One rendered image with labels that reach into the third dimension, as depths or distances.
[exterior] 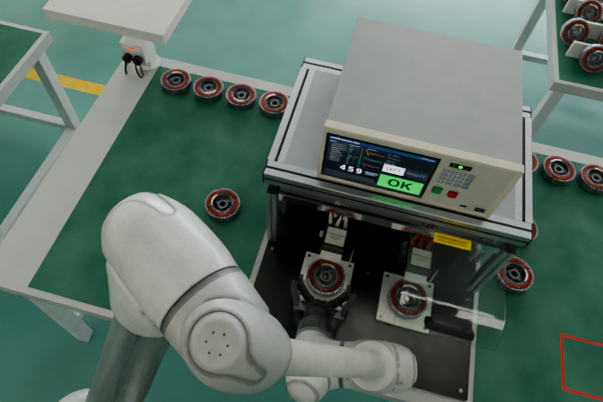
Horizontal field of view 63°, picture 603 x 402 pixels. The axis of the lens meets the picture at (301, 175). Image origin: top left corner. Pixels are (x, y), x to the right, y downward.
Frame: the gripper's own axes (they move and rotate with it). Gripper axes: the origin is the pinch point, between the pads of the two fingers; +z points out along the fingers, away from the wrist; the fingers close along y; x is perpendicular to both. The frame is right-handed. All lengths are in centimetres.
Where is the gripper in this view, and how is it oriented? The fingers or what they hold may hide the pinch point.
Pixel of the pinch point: (325, 277)
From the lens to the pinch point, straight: 145.5
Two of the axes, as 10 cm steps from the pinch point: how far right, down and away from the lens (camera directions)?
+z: 1.6, -4.3, 8.9
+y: 9.7, 2.1, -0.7
